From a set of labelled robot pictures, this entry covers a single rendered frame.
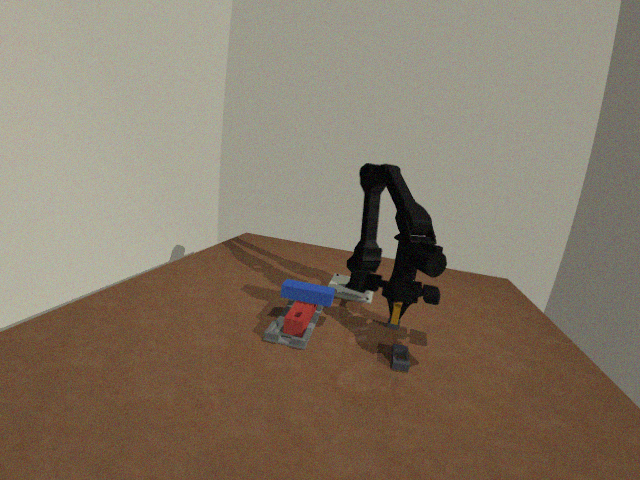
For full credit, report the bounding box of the yellow rectangular block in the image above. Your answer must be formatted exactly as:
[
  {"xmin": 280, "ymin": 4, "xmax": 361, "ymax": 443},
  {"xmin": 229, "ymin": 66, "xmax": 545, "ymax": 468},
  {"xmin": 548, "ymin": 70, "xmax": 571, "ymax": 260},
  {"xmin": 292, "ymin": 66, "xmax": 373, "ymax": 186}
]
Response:
[{"xmin": 390, "ymin": 303, "xmax": 401, "ymax": 325}]

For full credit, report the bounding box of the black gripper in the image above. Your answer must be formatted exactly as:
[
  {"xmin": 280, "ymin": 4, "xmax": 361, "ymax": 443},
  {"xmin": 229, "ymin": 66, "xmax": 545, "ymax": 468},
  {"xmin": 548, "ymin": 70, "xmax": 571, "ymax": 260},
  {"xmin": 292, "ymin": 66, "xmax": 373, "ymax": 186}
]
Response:
[{"xmin": 363, "ymin": 261, "xmax": 441, "ymax": 320}]

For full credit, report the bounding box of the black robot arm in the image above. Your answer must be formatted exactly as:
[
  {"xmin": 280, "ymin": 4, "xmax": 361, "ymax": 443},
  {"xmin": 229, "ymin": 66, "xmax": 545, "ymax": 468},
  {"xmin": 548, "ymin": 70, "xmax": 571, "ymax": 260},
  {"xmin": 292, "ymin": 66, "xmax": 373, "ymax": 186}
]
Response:
[{"xmin": 346, "ymin": 163, "xmax": 447, "ymax": 303}]

